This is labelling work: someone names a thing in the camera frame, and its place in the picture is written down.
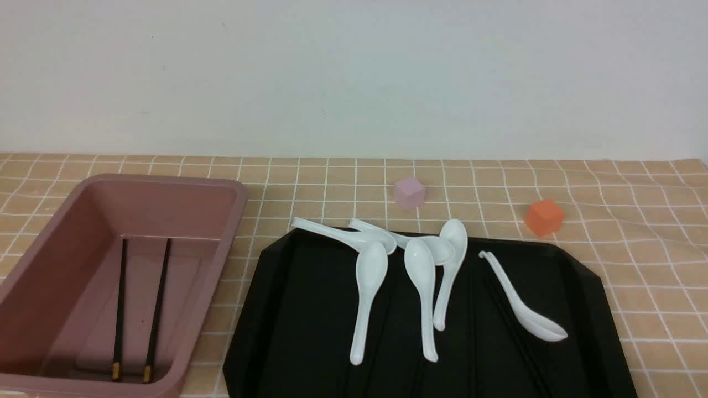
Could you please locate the lilac foam cube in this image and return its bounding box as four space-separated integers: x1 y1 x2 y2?
393 177 425 211

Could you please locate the black chopstick on tray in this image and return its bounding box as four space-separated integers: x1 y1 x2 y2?
483 276 552 397

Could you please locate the black chopstick left in bin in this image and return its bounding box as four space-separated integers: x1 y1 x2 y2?
111 238 127 382

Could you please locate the black plastic tray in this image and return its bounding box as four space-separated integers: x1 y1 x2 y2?
223 229 637 397

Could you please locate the white spoon far left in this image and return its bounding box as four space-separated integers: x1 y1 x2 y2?
291 217 397 255

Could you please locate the white spoon far right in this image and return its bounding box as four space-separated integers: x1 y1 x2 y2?
478 251 568 342

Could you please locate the white spoon right of centre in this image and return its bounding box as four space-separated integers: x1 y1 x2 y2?
433 219 468 332

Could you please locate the white spoon left upright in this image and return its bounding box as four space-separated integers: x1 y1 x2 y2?
349 242 388 366

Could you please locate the white spoon centre upright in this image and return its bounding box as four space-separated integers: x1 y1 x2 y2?
404 238 439 363

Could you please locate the white spoon upright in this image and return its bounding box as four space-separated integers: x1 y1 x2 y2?
349 242 388 366
404 238 439 363

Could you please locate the black chopstick right in bin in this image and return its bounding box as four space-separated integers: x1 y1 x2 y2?
142 238 172 384

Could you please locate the black chopstick in bin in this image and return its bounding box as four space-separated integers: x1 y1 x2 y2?
142 238 172 384
111 238 127 382

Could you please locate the pink plastic bin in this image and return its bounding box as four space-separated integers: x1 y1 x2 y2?
1 174 248 397

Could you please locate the orange foam cube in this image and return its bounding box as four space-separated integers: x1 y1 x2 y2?
524 199 565 238

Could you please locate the white spoon back centre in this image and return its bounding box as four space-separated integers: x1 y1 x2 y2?
349 218 456 264

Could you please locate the checkered tan tablecloth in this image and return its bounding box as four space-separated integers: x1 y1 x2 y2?
1 151 707 397

